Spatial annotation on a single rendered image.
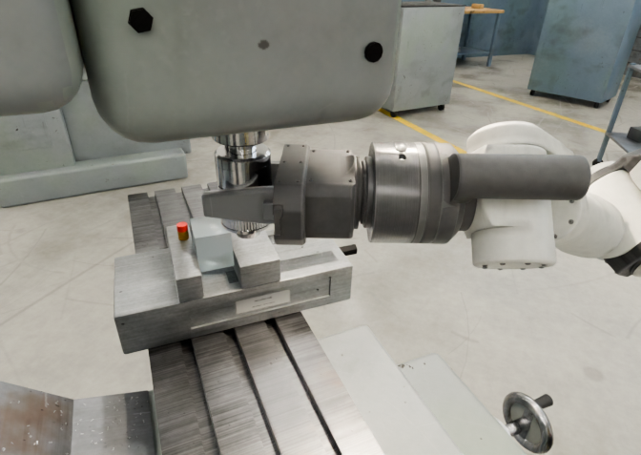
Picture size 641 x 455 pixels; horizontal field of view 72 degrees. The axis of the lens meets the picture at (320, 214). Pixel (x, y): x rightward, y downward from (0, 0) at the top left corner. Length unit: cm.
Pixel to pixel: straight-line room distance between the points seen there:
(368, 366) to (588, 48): 582
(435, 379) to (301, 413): 39
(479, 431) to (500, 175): 60
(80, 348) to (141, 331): 150
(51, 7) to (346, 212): 23
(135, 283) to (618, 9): 596
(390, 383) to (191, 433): 31
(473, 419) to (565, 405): 115
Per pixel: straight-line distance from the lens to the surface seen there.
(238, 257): 65
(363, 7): 28
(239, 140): 35
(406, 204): 35
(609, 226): 56
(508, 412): 107
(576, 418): 200
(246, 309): 69
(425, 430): 70
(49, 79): 24
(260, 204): 36
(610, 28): 627
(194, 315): 67
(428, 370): 94
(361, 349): 78
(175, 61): 25
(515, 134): 40
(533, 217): 39
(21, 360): 222
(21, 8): 23
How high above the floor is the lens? 140
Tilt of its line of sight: 29 degrees down
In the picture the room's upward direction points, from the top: 2 degrees clockwise
